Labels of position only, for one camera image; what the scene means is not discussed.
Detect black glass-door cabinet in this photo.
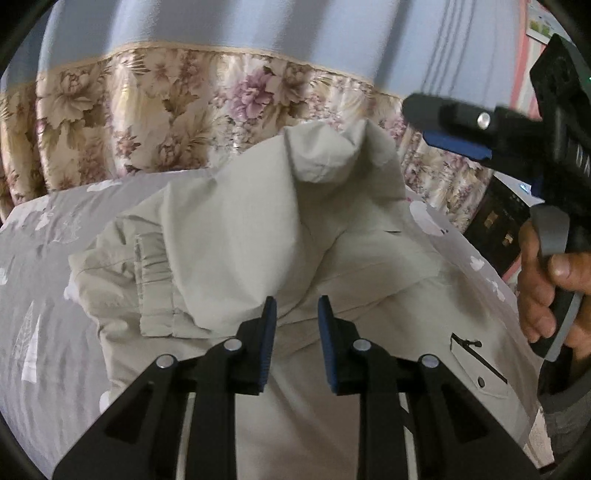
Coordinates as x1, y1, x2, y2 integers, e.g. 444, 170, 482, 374
462, 175, 543, 282

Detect blue floral curtain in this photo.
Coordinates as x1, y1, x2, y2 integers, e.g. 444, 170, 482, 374
0, 0, 541, 232

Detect grey printed bed sheet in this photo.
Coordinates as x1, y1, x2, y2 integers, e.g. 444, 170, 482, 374
0, 178, 559, 480

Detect person's right hand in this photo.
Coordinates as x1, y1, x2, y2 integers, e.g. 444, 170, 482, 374
516, 222, 591, 354

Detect beige hooded jacket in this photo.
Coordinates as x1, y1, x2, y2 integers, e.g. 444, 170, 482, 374
68, 121, 555, 480

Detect wall poster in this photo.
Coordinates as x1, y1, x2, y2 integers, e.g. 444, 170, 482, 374
526, 0, 557, 40

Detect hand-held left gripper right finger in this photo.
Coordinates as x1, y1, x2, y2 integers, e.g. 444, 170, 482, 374
318, 295, 541, 480

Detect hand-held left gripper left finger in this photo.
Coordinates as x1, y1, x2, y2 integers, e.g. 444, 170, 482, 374
52, 295, 278, 480

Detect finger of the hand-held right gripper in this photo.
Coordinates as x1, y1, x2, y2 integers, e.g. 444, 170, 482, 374
402, 92, 546, 174

